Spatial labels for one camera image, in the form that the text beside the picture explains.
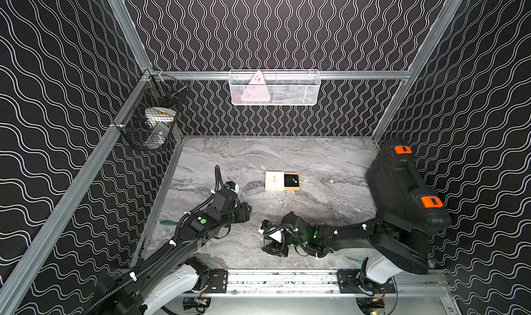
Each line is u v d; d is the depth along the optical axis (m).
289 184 0.99
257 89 0.88
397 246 0.45
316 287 0.75
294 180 1.00
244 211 0.70
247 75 0.92
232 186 0.73
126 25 0.77
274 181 0.98
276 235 0.73
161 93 1.00
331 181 1.03
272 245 0.72
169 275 0.57
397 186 0.76
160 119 0.82
